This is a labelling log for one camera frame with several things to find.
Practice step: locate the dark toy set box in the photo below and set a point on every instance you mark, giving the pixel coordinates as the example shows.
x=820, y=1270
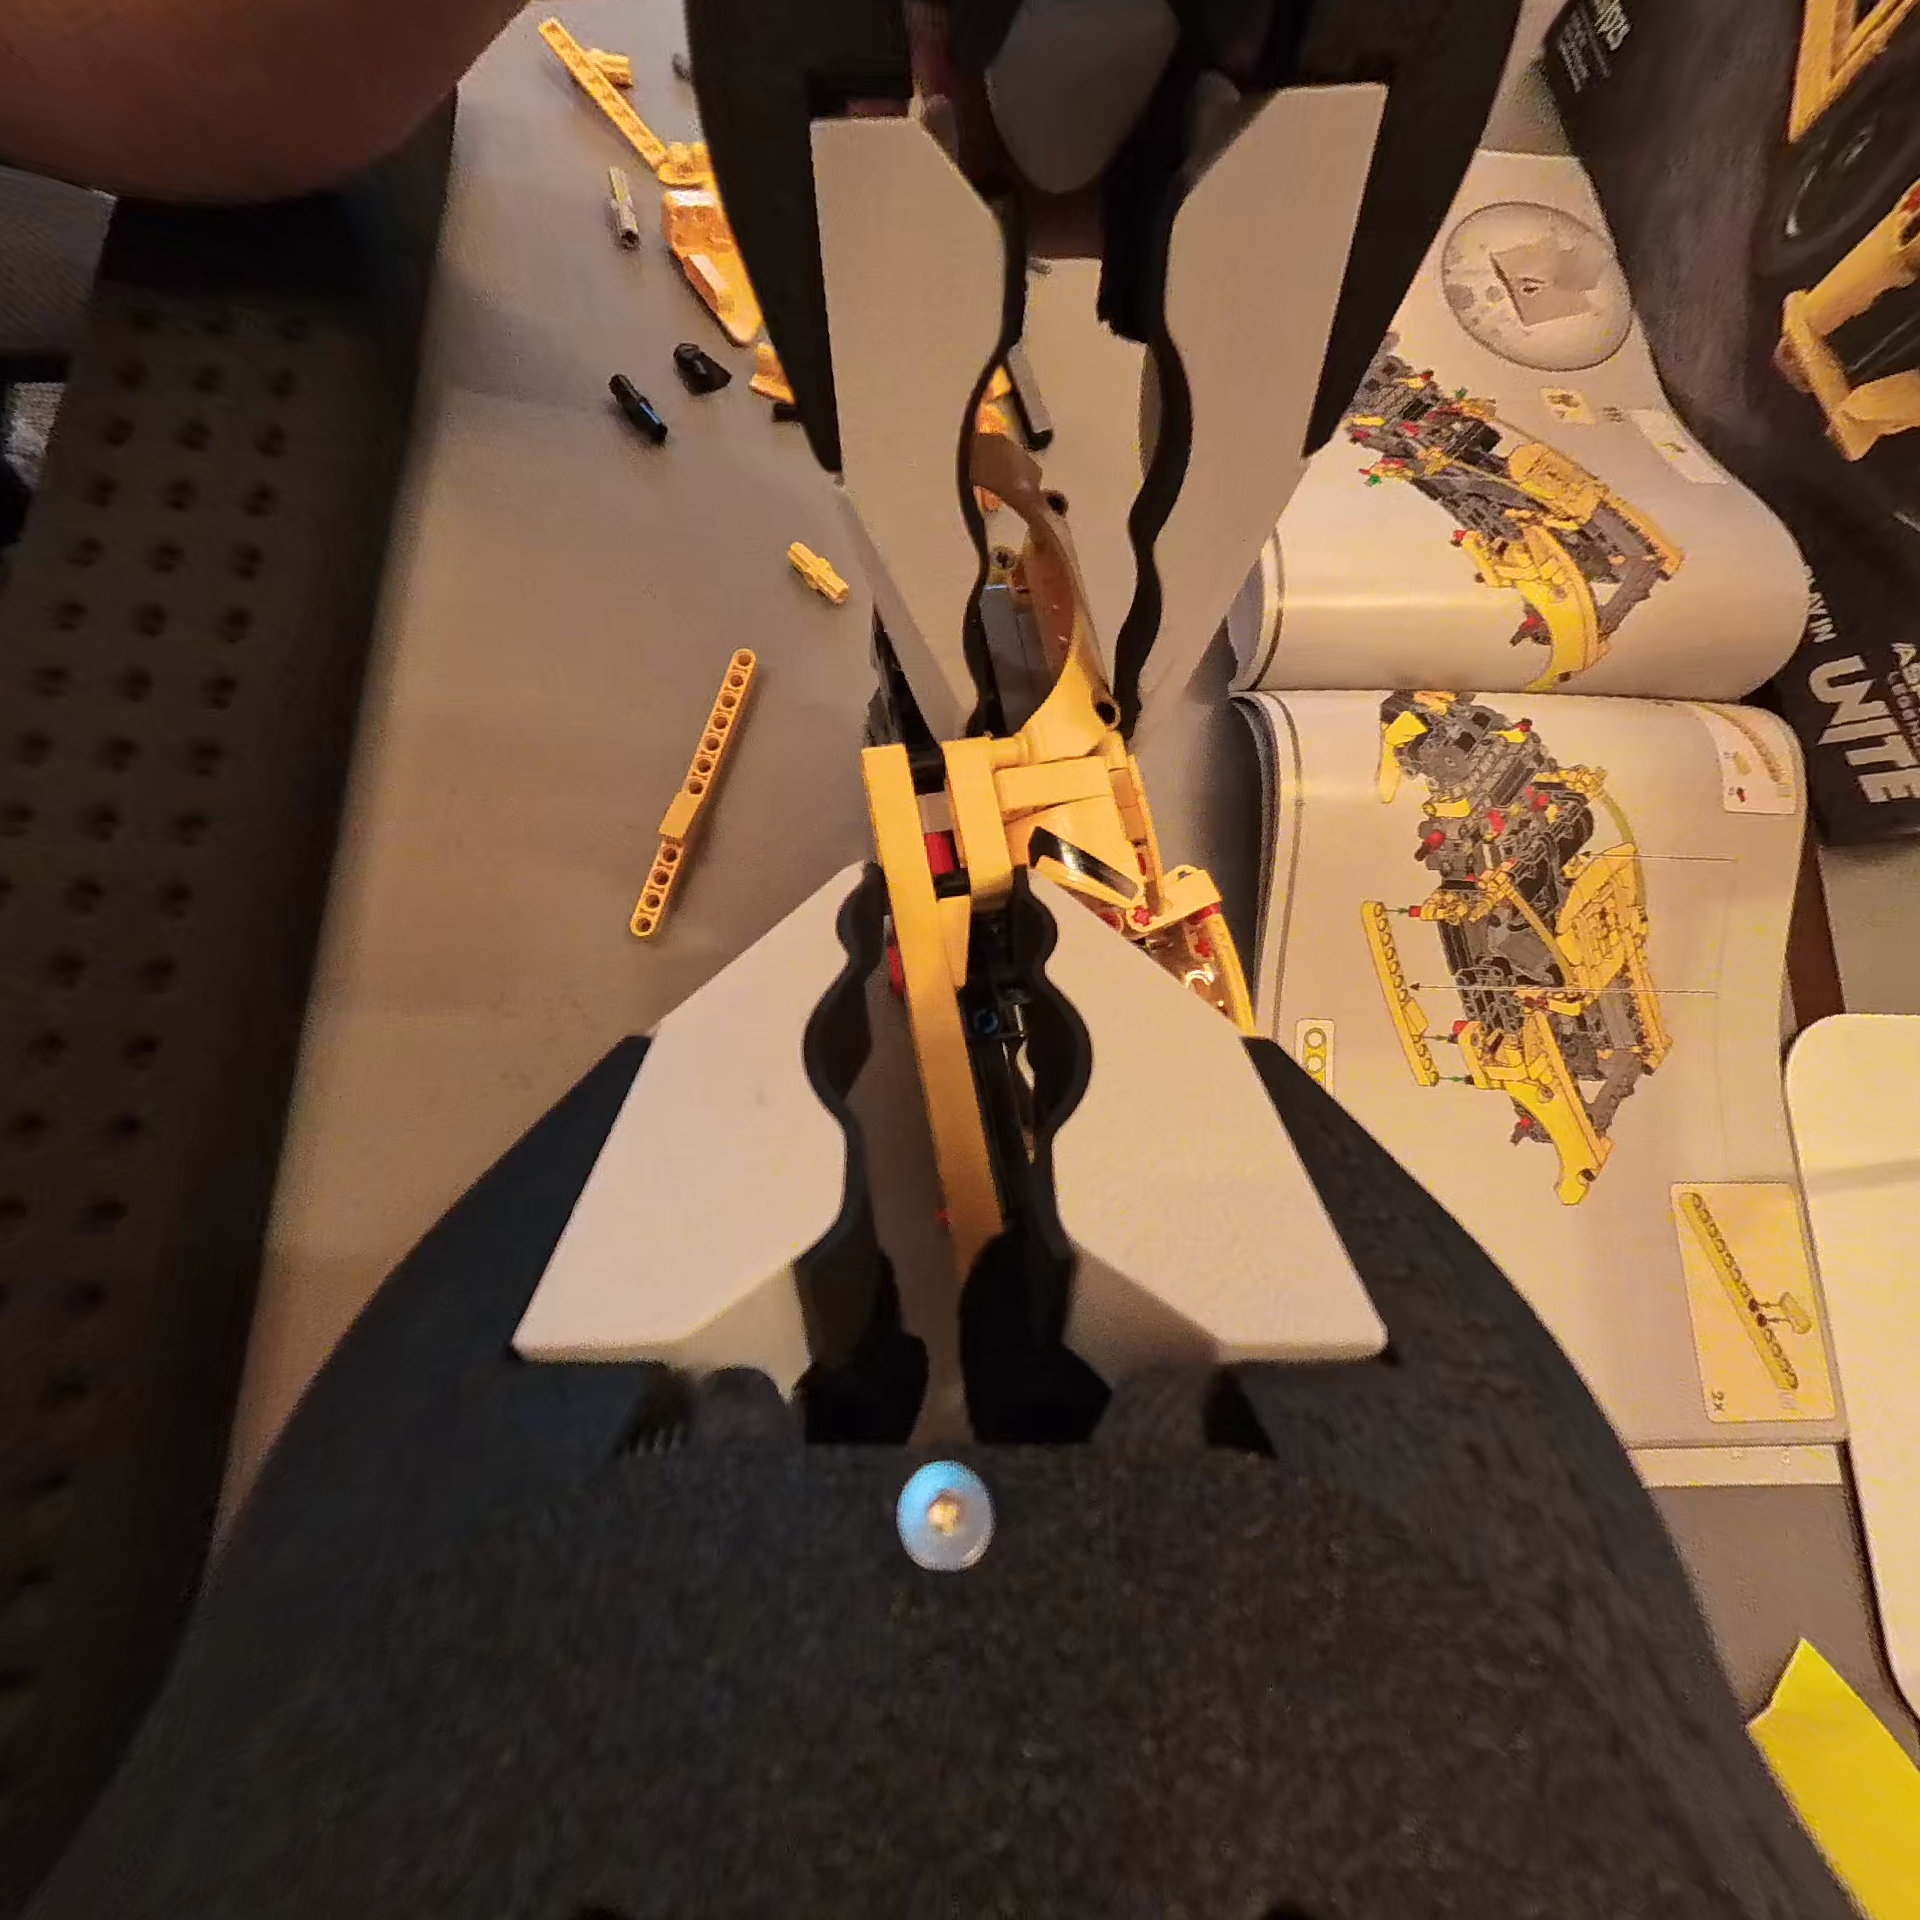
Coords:
x=1694, y=224

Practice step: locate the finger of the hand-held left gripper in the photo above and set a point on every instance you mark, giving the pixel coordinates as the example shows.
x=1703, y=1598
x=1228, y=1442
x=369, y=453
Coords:
x=1276, y=330
x=901, y=376

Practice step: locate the long yellow perforated beam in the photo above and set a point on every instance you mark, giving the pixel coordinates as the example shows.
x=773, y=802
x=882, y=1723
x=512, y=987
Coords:
x=600, y=89
x=706, y=781

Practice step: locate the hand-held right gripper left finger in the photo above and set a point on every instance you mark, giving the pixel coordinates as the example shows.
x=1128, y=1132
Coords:
x=692, y=1202

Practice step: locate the open instruction booklet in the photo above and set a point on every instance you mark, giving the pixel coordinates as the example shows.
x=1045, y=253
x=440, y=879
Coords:
x=1500, y=1081

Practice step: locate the black perforated chair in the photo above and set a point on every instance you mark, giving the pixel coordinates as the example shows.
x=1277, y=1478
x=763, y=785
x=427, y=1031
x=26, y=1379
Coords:
x=150, y=751

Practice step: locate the yellow sticky note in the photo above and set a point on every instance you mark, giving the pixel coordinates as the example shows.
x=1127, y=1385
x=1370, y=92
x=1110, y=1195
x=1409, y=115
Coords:
x=1852, y=1786

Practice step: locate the pile of yellow brick parts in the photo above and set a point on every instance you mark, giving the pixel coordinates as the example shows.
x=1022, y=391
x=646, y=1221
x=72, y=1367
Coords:
x=712, y=242

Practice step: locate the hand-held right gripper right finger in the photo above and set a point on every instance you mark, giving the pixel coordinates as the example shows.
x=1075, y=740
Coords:
x=1202, y=1202

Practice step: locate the black brick pin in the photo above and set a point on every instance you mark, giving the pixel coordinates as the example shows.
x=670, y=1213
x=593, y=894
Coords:
x=637, y=407
x=698, y=369

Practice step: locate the grey desk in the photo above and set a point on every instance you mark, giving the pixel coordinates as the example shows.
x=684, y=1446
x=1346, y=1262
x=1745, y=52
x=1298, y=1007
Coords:
x=571, y=721

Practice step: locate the small yellow brick connector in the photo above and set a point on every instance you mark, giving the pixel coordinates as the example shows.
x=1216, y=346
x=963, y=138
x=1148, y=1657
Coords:
x=818, y=573

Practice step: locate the white stand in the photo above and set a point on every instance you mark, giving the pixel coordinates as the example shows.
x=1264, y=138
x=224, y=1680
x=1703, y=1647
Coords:
x=1867, y=1277

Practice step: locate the yellow brick car model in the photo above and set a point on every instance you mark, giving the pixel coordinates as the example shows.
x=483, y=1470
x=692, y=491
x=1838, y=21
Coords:
x=961, y=840

